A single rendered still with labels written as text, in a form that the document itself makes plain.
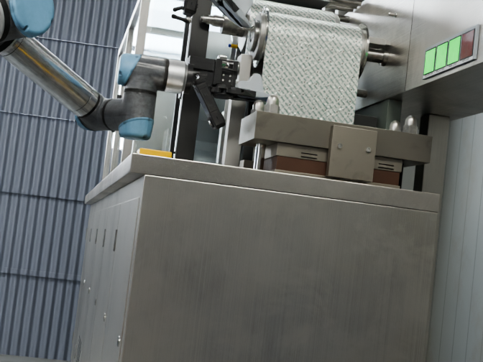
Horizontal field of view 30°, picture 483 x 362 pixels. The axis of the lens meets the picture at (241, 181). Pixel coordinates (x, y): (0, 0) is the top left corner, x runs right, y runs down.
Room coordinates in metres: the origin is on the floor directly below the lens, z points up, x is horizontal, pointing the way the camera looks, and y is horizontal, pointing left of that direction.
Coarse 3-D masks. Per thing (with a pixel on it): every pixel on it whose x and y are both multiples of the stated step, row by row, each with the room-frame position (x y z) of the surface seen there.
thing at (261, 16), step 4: (260, 16) 2.12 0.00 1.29; (264, 16) 2.11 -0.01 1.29; (260, 20) 2.11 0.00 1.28; (264, 20) 2.10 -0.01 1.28; (260, 24) 2.11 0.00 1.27; (264, 24) 2.10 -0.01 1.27; (260, 28) 2.10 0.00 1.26; (264, 28) 2.10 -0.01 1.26; (260, 32) 2.10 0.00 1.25; (260, 36) 2.10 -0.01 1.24; (260, 40) 2.10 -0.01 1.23; (364, 40) 2.15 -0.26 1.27; (260, 44) 2.10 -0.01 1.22; (364, 44) 2.15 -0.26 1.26; (256, 48) 2.13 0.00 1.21; (260, 48) 2.11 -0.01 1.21; (252, 52) 2.16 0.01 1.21; (256, 52) 2.12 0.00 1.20; (252, 56) 2.16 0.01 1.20; (256, 56) 2.13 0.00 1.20; (360, 60) 2.15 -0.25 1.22; (360, 64) 2.16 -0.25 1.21
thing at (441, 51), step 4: (444, 44) 1.85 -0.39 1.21; (440, 48) 1.87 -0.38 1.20; (444, 48) 1.85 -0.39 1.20; (440, 52) 1.87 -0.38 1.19; (444, 52) 1.85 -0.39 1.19; (436, 56) 1.89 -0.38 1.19; (440, 56) 1.87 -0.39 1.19; (444, 56) 1.85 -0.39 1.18; (436, 60) 1.89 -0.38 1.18; (440, 60) 1.87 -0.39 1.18; (444, 60) 1.84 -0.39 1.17; (436, 64) 1.88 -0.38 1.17; (440, 64) 1.86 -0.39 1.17; (444, 64) 1.84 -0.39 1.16; (436, 68) 1.88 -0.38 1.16
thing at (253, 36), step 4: (256, 20) 2.14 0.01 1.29; (252, 24) 2.15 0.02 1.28; (256, 24) 2.12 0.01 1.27; (256, 28) 2.11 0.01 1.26; (252, 32) 2.14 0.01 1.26; (256, 32) 2.11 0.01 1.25; (252, 36) 2.13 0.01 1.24; (256, 36) 2.11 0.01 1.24; (248, 40) 2.18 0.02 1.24; (252, 40) 2.13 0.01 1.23; (256, 40) 2.12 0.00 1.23; (248, 44) 2.18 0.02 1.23; (252, 44) 2.13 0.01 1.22; (256, 44) 2.13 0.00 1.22; (248, 48) 2.17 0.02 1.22; (252, 48) 2.14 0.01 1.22
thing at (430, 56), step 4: (428, 52) 1.93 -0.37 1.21; (432, 52) 1.91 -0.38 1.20; (428, 56) 1.93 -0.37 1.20; (432, 56) 1.91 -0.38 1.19; (428, 60) 1.93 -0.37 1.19; (432, 60) 1.91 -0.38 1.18; (428, 64) 1.93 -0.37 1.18; (432, 64) 1.91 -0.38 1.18; (424, 68) 1.95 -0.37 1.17; (428, 68) 1.92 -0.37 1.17; (432, 68) 1.90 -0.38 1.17; (424, 72) 1.94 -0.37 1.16; (428, 72) 1.92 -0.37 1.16
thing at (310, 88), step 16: (272, 64) 2.10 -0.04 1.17; (288, 64) 2.10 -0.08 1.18; (304, 64) 2.11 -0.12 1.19; (320, 64) 2.12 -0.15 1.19; (336, 64) 2.13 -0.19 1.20; (272, 80) 2.10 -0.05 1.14; (288, 80) 2.11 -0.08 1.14; (304, 80) 2.11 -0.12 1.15; (320, 80) 2.12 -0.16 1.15; (336, 80) 2.13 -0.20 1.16; (352, 80) 2.14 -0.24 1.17; (288, 96) 2.11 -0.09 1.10; (304, 96) 2.11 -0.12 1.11; (320, 96) 2.12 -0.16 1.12; (336, 96) 2.13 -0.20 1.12; (352, 96) 2.14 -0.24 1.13; (288, 112) 2.11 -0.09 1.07; (304, 112) 2.11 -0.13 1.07; (320, 112) 2.12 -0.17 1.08; (336, 112) 2.13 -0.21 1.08; (352, 112) 2.14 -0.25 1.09
